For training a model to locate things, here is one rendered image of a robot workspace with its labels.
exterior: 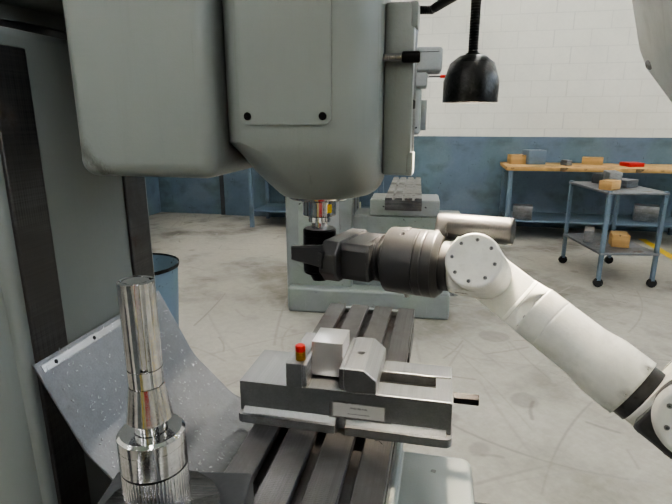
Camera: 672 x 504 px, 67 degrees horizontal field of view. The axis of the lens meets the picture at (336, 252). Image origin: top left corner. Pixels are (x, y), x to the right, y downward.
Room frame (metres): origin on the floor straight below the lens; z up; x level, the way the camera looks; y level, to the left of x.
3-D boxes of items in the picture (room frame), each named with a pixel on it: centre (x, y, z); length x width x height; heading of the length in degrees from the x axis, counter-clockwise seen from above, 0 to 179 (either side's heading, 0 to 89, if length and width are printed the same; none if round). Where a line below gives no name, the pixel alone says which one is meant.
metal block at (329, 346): (0.78, 0.01, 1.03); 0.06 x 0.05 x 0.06; 168
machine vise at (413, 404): (0.78, -0.02, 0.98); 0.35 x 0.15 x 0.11; 78
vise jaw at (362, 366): (0.77, -0.05, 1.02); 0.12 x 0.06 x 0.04; 168
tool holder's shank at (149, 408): (0.32, 0.13, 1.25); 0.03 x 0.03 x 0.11
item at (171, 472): (0.32, 0.13, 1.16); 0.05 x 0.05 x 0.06
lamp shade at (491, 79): (0.70, -0.18, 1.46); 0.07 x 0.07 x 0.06
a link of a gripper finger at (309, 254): (0.68, 0.04, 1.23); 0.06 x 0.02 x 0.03; 63
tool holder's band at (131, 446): (0.32, 0.13, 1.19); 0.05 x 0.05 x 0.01
